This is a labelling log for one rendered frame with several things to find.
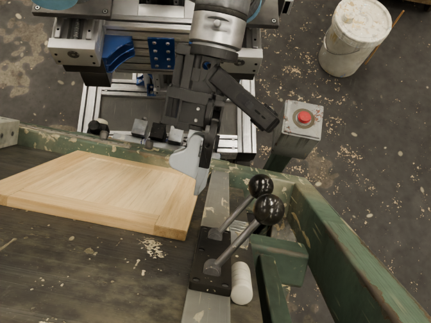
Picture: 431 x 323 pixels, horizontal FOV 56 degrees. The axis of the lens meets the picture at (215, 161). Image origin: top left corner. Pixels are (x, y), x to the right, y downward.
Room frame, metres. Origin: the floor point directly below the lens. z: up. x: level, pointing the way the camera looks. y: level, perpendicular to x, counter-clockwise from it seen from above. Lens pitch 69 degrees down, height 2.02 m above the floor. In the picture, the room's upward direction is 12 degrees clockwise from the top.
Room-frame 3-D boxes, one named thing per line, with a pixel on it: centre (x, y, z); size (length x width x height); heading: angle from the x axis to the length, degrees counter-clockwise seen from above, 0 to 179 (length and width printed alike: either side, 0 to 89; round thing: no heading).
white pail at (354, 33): (1.57, -0.60, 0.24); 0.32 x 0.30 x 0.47; 100
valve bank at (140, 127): (0.54, 0.21, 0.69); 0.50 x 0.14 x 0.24; 90
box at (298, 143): (0.61, -0.23, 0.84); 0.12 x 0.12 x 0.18; 0
